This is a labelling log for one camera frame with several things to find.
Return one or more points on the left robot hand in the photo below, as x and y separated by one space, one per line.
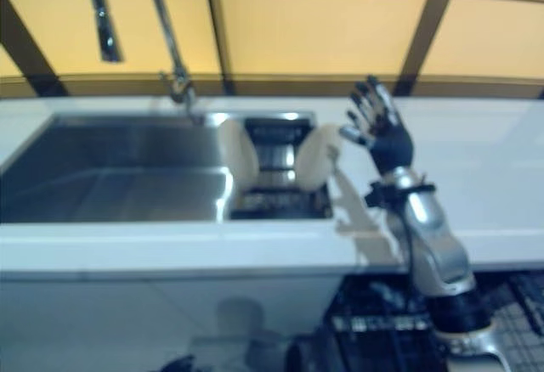
180 364

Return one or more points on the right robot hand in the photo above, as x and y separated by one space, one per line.
391 142

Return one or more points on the cream ceramic plate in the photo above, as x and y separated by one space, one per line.
240 155
316 159

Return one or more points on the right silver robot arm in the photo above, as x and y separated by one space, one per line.
425 215

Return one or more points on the narrow white cabinet door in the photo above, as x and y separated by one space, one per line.
255 304

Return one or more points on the wide white cabinet door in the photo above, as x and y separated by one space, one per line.
76 321

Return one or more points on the black dish drying rack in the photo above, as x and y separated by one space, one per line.
276 155

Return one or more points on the robot left leg black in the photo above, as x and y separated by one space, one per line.
306 355

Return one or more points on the stainless steel sink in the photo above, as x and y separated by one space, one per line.
127 168

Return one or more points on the chrome kitchen faucet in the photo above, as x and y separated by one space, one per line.
163 19

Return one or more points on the dark window frame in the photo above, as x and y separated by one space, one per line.
220 28

